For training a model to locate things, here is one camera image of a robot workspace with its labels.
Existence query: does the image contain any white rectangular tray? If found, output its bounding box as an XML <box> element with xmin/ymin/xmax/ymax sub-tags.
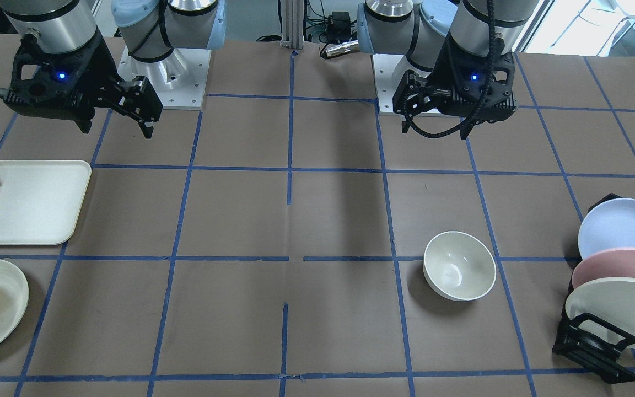
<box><xmin>0</xmin><ymin>160</ymin><xmax>92</xmax><ymax>245</ymax></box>

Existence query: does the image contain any white bowl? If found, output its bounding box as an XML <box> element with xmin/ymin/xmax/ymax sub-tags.
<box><xmin>422</xmin><ymin>231</ymin><xmax>497</xmax><ymax>302</ymax></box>

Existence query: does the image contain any aluminium frame post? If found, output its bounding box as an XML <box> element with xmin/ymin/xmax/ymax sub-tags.
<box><xmin>279</xmin><ymin>0</ymin><xmax>306</xmax><ymax>52</ymax></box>

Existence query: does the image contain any silver cylindrical connector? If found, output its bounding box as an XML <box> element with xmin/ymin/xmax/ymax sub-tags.
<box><xmin>319</xmin><ymin>40</ymin><xmax>360</xmax><ymax>60</ymax></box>

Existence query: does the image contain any pink plate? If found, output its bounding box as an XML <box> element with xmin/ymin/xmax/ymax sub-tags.
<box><xmin>572</xmin><ymin>247</ymin><xmax>635</xmax><ymax>288</ymax></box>

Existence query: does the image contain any light blue plate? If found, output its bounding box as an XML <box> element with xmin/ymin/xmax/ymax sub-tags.
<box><xmin>577</xmin><ymin>198</ymin><xmax>635</xmax><ymax>259</ymax></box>

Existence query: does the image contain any black power adapter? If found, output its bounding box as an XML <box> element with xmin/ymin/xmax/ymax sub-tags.
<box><xmin>326</xmin><ymin>11</ymin><xmax>351</xmax><ymax>35</ymax></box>

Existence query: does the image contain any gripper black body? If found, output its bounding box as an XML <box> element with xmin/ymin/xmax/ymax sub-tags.
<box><xmin>3</xmin><ymin>32</ymin><xmax>162</xmax><ymax>133</ymax></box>
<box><xmin>393</xmin><ymin>39</ymin><xmax>518</xmax><ymax>138</ymax></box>

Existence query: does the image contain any cream plate in rack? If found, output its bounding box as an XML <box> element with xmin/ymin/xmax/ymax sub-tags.
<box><xmin>565</xmin><ymin>277</ymin><xmax>635</xmax><ymax>348</ymax></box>

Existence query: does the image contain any black corrugated cable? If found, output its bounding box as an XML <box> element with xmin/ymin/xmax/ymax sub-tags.
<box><xmin>402</xmin><ymin>0</ymin><xmax>504</xmax><ymax>140</ymax></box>

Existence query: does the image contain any black dish rack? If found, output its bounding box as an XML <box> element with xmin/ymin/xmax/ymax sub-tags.
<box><xmin>551</xmin><ymin>193</ymin><xmax>635</xmax><ymax>385</ymax></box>

